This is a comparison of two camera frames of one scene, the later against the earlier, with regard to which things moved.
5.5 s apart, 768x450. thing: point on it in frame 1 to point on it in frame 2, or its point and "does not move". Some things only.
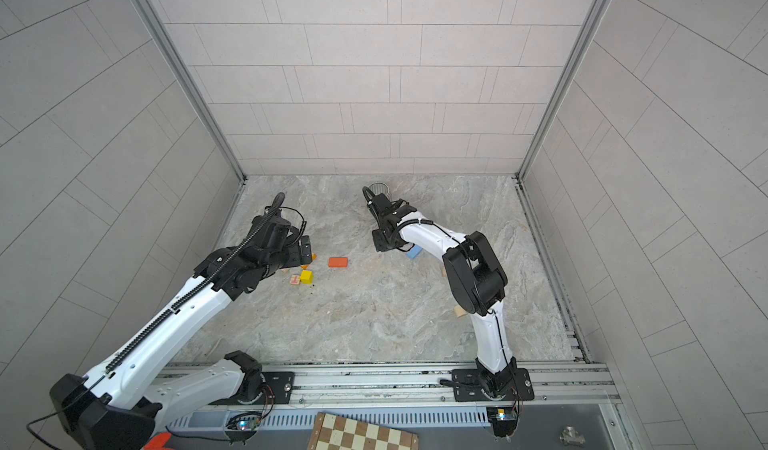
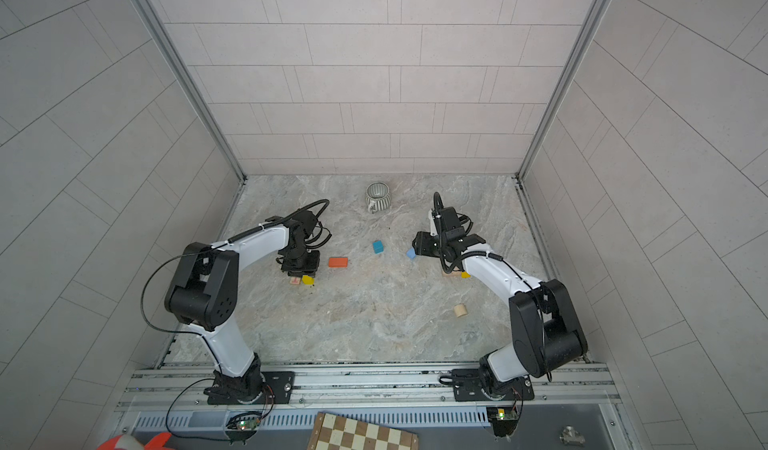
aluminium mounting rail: (563, 390) does not move
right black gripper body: (383, 241) to (433, 246)
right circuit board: (504, 420) does not move
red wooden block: (338, 262) does not move
